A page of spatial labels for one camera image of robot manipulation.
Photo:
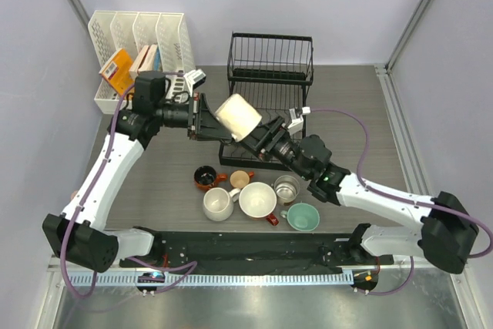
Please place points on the steel cup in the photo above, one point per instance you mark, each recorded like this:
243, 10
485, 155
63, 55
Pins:
287, 189

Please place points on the large white red cup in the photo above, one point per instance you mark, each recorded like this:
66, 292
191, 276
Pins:
258, 201

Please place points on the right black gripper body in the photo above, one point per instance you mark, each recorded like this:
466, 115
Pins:
279, 135

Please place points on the small orange cup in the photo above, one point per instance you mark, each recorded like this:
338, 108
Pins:
240, 178

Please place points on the orange book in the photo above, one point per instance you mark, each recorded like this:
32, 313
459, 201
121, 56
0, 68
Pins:
115, 71

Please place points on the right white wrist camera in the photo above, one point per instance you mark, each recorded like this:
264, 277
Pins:
297, 119

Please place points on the black wire dish rack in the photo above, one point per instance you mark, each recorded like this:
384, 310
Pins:
270, 72

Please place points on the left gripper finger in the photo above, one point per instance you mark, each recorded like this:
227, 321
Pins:
213, 133
210, 109

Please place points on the mint green cup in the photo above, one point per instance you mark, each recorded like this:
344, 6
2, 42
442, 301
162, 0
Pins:
302, 217

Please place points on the white mug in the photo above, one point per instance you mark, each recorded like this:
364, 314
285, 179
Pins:
218, 204

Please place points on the orange black mug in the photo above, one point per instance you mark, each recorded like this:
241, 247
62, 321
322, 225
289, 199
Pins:
206, 178

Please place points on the white plastic file organizer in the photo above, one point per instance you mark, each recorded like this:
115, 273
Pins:
129, 43

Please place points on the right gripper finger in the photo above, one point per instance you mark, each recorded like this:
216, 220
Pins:
269, 121
256, 140

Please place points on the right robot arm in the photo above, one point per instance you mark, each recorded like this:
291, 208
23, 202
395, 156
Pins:
436, 228

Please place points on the slotted cable duct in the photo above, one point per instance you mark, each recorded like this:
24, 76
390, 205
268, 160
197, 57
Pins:
129, 278

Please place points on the cream enamel mug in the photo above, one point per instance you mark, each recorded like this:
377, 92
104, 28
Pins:
238, 117

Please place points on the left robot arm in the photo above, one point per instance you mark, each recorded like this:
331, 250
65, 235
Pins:
77, 234

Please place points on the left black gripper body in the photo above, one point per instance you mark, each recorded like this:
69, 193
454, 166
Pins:
194, 109

